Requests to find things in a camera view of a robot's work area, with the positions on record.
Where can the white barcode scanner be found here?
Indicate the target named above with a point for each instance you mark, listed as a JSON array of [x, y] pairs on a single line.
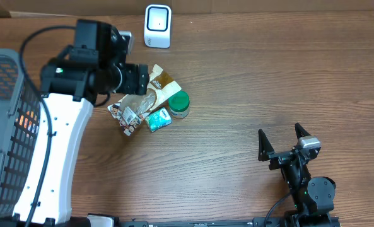
[[157, 26]]

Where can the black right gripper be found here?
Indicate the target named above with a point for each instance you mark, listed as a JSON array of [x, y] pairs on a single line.
[[279, 159]]

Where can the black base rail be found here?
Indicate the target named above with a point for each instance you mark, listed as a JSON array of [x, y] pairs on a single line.
[[205, 224]]

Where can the brown snack pouch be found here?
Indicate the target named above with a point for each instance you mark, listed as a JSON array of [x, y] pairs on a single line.
[[131, 110]]

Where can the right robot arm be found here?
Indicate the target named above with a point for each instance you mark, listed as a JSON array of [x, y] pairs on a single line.
[[313, 197]]

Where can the orange snack packet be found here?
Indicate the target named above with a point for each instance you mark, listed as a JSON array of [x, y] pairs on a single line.
[[28, 122]]

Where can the teal tissue pack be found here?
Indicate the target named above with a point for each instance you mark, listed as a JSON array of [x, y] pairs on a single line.
[[158, 119]]

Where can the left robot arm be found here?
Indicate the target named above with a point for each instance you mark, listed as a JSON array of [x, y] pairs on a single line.
[[41, 126]]

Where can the green lid jar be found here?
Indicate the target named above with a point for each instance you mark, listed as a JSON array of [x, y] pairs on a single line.
[[179, 104]]

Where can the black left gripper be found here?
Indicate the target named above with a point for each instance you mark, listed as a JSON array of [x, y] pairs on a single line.
[[138, 81]]

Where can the grey plastic basket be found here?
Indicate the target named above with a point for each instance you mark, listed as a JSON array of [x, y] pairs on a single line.
[[21, 161]]

